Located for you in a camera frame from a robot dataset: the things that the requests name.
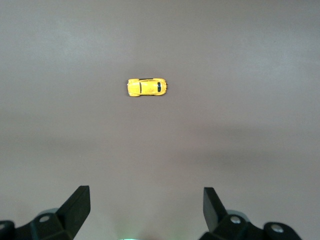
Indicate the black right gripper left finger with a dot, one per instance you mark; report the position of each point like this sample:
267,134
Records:
62,222

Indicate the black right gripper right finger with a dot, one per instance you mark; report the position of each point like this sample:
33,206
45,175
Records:
232,227

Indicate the yellow beetle toy car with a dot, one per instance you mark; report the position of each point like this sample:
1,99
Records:
146,87

